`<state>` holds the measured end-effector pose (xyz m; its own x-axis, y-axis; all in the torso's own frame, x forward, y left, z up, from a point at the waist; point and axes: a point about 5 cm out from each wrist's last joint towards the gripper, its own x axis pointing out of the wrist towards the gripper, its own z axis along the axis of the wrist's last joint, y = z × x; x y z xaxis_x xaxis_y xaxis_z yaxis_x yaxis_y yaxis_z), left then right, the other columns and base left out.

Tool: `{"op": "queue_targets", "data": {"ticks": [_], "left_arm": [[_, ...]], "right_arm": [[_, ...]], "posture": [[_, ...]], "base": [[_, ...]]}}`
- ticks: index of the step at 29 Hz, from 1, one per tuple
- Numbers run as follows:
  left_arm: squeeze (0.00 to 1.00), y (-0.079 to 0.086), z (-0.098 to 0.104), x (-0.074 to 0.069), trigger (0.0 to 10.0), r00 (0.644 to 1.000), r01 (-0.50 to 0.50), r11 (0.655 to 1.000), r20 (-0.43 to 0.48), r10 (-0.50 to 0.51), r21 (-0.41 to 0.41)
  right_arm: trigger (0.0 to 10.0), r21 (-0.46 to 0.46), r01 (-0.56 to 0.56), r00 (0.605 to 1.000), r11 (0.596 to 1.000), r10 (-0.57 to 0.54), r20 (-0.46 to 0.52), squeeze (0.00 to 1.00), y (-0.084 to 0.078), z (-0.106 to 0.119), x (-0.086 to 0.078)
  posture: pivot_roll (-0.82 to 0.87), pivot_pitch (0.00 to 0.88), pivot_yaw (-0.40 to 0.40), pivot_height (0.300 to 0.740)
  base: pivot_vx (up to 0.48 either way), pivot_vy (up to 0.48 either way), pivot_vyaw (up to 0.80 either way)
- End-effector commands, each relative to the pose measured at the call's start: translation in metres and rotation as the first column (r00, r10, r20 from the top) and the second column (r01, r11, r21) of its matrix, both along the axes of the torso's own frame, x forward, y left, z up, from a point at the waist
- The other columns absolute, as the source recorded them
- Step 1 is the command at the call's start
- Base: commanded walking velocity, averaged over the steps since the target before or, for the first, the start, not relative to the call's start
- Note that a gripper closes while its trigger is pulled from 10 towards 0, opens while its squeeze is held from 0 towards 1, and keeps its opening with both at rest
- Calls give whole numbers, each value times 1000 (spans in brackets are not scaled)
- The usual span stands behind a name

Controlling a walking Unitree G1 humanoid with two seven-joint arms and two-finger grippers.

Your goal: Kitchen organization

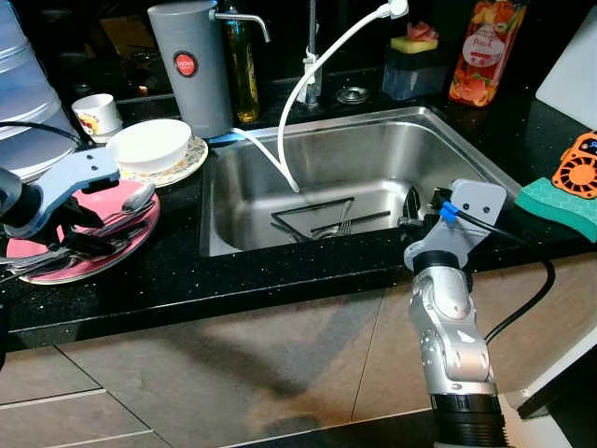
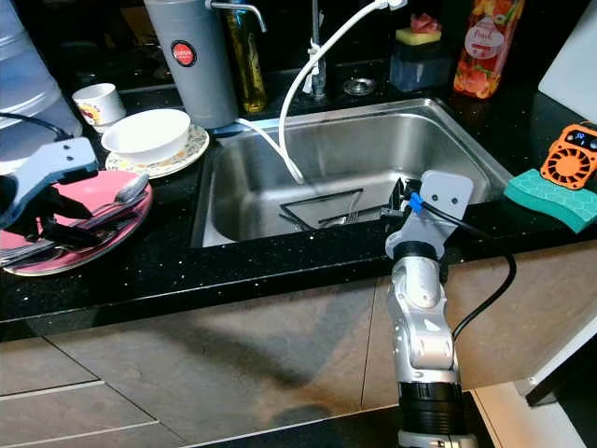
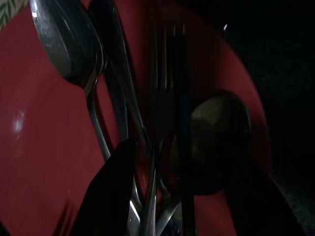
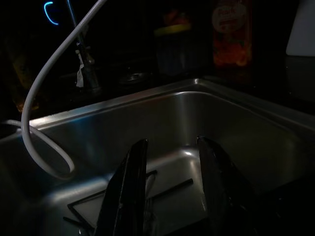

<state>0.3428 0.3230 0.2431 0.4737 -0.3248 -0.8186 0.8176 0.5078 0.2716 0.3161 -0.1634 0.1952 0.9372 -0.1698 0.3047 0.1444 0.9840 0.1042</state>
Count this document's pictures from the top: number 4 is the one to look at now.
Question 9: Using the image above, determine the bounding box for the stainless steel sink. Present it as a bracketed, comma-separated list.
[0, 77, 315, 236]

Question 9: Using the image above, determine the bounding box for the red scrubber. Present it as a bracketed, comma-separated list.
[163, 8, 191, 27]

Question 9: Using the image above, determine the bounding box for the round metal sink hole cover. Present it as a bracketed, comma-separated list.
[118, 71, 148, 86]

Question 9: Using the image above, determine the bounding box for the orange soap pump bottle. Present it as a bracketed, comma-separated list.
[211, 0, 254, 68]

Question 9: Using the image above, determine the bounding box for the dark sponge holder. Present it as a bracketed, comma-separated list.
[154, 31, 192, 74]

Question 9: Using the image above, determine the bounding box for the black wire sink rack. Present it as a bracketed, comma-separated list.
[63, 169, 195, 236]

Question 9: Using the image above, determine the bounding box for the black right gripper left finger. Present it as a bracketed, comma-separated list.
[94, 138, 150, 236]

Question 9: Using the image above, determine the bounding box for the white cutting board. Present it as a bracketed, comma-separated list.
[285, 0, 315, 57]

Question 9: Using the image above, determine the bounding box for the chrome faucet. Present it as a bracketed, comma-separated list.
[66, 0, 103, 94]

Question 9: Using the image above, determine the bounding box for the yellow sponge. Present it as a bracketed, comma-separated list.
[154, 24, 191, 35]

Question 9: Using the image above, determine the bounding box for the white flexible hose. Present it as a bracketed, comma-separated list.
[21, 0, 109, 181]

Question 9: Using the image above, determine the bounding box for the olive oil bottle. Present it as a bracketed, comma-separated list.
[7, 36, 42, 114]

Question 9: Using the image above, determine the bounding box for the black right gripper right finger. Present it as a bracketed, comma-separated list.
[196, 136, 284, 236]

